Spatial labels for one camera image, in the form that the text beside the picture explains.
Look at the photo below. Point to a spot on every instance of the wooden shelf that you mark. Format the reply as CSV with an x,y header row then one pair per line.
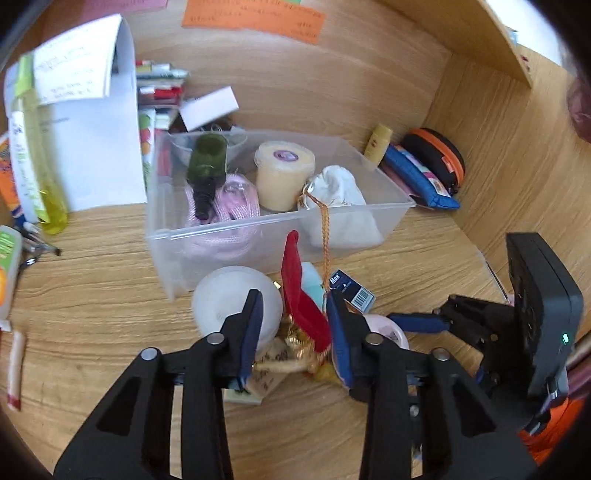
x,y
503,37

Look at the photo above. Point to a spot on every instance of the white handwritten paper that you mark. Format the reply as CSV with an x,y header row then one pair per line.
x,y
74,60

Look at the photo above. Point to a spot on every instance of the orange paper note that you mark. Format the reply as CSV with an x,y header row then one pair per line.
x,y
254,18

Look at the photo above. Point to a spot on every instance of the dark metal tool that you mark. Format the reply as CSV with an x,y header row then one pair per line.
x,y
39,247

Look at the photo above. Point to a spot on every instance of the teal soft object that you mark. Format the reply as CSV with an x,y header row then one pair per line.
x,y
311,281

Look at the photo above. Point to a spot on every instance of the white cloth pouch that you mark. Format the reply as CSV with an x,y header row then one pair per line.
x,y
341,189

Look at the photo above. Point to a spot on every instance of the blue fabric pencil case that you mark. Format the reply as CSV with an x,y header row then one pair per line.
x,y
415,177

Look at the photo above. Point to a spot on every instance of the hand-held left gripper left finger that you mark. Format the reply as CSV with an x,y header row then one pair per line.
x,y
253,330

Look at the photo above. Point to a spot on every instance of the red velvet pouch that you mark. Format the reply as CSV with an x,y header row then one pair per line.
x,y
300,295

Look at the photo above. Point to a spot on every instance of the orange garment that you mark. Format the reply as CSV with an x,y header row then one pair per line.
x,y
549,429

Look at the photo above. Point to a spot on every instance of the cream jar with purple label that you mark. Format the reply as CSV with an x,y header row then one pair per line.
x,y
279,180

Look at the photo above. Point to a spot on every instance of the blue battery card pack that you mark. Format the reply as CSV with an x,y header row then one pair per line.
x,y
351,288

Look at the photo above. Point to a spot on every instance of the small white box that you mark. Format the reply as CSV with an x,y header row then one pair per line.
x,y
207,108

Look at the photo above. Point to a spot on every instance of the clear plastic storage box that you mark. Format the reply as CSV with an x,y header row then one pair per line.
x,y
184,258

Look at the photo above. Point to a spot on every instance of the orange tube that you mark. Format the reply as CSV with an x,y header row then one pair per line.
x,y
7,184

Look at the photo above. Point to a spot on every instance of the yellow lotion tube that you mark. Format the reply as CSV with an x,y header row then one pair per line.
x,y
378,143

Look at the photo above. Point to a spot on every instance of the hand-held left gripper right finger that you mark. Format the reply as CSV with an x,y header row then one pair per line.
x,y
340,341

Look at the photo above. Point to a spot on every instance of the wooden desktop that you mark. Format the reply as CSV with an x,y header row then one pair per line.
x,y
115,286

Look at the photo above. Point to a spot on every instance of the gold ornament bundle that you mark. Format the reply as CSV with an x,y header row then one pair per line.
x,y
300,346

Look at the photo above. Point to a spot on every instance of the fruit print carton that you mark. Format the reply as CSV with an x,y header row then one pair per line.
x,y
147,147

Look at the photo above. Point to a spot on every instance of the stack of books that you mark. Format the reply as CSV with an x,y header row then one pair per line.
x,y
157,90

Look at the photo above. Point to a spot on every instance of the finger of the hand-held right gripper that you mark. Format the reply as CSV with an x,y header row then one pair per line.
x,y
482,371
415,322

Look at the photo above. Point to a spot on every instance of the dark green bottle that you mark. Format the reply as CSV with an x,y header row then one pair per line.
x,y
207,157

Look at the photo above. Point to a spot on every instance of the wooden tag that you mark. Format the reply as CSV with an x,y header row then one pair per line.
x,y
272,369

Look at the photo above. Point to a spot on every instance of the clear small bowl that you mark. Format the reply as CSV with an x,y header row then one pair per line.
x,y
235,145

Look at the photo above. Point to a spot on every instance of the lip balm stick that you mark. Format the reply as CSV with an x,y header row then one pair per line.
x,y
16,369

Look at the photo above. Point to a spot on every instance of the black case with orange zip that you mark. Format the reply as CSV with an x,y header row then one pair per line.
x,y
438,152

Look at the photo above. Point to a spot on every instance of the green white bottle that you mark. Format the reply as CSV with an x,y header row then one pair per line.
x,y
8,258

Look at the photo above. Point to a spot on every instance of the pink wallet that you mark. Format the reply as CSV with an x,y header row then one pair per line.
x,y
399,182

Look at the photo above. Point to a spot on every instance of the yellow spray bottle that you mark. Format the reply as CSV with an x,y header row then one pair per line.
x,y
51,203

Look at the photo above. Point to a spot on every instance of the white file holder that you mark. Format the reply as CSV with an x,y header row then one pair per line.
x,y
101,152

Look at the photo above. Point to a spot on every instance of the white round jar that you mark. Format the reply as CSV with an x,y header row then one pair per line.
x,y
221,295

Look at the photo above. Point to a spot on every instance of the pink paper note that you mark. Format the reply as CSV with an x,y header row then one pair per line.
x,y
129,4

